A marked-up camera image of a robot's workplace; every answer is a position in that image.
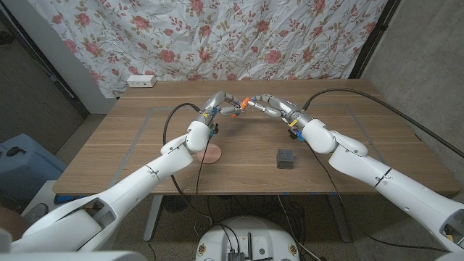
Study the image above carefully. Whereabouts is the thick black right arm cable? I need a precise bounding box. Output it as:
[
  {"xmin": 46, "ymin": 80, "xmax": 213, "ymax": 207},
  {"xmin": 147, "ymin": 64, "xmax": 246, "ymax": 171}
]
[{"xmin": 302, "ymin": 88, "xmax": 464, "ymax": 159}]

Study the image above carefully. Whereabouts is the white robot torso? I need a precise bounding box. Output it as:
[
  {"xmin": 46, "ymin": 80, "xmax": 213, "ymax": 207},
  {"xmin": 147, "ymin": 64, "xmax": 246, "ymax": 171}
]
[{"xmin": 194, "ymin": 216, "xmax": 301, "ymax": 261}]

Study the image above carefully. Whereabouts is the black round disc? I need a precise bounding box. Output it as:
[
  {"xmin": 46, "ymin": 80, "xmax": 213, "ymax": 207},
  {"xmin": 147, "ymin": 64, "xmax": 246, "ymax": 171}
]
[{"xmin": 161, "ymin": 195, "xmax": 192, "ymax": 214}]

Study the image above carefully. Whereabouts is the pink round dish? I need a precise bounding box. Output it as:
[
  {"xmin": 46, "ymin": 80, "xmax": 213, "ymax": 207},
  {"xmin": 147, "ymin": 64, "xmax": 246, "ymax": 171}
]
[{"xmin": 196, "ymin": 143, "xmax": 223, "ymax": 165}]

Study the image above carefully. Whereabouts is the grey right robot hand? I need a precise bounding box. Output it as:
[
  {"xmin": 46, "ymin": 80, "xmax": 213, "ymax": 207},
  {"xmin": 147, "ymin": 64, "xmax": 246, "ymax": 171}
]
[{"xmin": 249, "ymin": 94, "xmax": 313, "ymax": 128}]

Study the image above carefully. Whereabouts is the thin black left arm wire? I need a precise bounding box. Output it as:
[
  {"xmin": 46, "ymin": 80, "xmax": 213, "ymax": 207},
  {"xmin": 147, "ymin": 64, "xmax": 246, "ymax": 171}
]
[{"xmin": 195, "ymin": 139, "xmax": 212, "ymax": 197}]

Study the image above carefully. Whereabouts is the black slanted floor strip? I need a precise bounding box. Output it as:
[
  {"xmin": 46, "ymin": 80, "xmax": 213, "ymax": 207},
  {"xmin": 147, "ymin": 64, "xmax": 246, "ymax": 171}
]
[{"xmin": 0, "ymin": 9, "xmax": 90, "ymax": 119}]

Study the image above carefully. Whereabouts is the floral backdrop cloth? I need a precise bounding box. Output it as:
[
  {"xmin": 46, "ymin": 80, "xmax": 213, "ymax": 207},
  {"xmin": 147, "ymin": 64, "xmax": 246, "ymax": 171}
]
[{"xmin": 27, "ymin": 0, "xmax": 389, "ymax": 99}]

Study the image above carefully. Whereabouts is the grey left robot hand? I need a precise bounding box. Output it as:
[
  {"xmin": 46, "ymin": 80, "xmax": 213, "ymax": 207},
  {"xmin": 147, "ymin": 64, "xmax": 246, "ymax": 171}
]
[{"xmin": 194, "ymin": 91, "xmax": 244, "ymax": 126}]

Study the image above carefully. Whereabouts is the thin black right arm wire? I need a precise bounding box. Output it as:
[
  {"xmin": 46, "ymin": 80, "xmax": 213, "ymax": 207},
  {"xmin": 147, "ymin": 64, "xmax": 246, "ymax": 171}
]
[{"xmin": 306, "ymin": 143, "xmax": 450, "ymax": 253}]

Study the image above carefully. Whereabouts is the white orange glue stick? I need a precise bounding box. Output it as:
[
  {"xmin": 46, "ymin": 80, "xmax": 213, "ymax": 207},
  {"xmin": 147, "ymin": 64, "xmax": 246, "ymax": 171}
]
[{"xmin": 231, "ymin": 97, "xmax": 251, "ymax": 119}]

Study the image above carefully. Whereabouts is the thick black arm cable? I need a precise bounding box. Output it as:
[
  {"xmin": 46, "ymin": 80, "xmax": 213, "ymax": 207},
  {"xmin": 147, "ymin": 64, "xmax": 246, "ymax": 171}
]
[
  {"xmin": 302, "ymin": 88, "xmax": 464, "ymax": 159},
  {"xmin": 162, "ymin": 102, "xmax": 215, "ymax": 228}
]

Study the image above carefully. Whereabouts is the dark grey block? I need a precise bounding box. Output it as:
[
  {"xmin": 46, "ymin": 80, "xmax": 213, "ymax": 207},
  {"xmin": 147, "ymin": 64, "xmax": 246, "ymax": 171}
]
[{"xmin": 275, "ymin": 148, "xmax": 294, "ymax": 170}]

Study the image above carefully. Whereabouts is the blue plastic bin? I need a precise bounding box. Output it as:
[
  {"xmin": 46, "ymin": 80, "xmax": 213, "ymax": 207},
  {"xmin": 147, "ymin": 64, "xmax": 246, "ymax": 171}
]
[{"xmin": 0, "ymin": 133, "xmax": 68, "ymax": 215}]

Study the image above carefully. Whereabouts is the white grey sneaker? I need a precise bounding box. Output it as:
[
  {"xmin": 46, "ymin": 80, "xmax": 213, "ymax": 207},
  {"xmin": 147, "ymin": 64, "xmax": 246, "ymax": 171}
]
[{"xmin": 23, "ymin": 202, "xmax": 49, "ymax": 223}]

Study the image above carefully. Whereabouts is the white box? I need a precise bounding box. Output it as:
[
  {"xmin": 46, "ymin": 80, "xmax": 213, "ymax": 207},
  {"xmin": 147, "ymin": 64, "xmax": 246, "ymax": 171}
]
[{"xmin": 21, "ymin": 180, "xmax": 61, "ymax": 215}]

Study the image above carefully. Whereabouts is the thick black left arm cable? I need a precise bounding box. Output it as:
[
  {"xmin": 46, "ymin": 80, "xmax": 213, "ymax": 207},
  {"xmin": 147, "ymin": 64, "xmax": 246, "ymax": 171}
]
[{"xmin": 162, "ymin": 102, "xmax": 215, "ymax": 228}]

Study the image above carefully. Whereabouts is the white floor cable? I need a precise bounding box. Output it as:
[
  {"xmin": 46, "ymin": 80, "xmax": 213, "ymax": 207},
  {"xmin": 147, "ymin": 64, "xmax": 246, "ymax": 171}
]
[{"xmin": 277, "ymin": 195, "xmax": 322, "ymax": 261}]

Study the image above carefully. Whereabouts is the thin black arm wire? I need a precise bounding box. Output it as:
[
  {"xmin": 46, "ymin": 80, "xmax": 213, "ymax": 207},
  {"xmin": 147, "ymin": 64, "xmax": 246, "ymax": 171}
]
[
  {"xmin": 306, "ymin": 143, "xmax": 450, "ymax": 253},
  {"xmin": 195, "ymin": 139, "xmax": 212, "ymax": 197}
]

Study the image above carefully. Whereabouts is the black backdrop stand pole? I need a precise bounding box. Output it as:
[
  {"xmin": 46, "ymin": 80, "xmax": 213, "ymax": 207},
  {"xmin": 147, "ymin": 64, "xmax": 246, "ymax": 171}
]
[{"xmin": 348, "ymin": 0, "xmax": 402, "ymax": 80}]

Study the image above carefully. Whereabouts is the white power strip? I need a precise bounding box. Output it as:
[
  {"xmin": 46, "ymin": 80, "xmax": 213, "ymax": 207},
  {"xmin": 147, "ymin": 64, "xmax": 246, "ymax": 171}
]
[{"xmin": 126, "ymin": 74, "xmax": 157, "ymax": 88}]

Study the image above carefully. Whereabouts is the person's bare leg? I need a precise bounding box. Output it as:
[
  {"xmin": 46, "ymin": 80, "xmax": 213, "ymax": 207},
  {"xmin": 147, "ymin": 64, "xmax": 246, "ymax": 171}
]
[{"xmin": 0, "ymin": 205, "xmax": 29, "ymax": 240}]

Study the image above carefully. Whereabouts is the white leaning panel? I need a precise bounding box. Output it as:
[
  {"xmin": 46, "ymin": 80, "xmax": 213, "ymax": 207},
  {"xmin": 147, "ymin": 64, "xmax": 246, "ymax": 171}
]
[{"xmin": 1, "ymin": 0, "xmax": 117, "ymax": 115}]

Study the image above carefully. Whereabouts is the metal table leg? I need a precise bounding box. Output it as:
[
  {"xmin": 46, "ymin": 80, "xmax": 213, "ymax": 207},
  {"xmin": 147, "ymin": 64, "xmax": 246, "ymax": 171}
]
[
  {"xmin": 143, "ymin": 195, "xmax": 164, "ymax": 243},
  {"xmin": 328, "ymin": 194, "xmax": 352, "ymax": 243}
]

